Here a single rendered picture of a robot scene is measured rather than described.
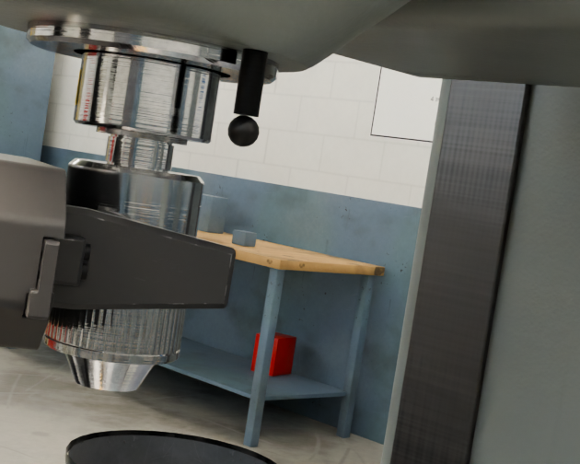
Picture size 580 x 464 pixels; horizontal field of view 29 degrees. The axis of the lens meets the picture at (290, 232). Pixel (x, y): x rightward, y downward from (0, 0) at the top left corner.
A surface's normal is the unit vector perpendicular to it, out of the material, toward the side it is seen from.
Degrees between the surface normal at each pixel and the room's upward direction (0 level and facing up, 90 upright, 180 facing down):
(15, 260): 90
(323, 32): 131
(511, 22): 153
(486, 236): 90
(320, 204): 90
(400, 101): 90
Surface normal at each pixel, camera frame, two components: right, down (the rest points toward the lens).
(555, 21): -0.45, 0.85
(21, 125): 0.71, 0.14
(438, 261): -0.69, -0.07
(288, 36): 0.50, 0.74
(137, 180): 0.16, 0.07
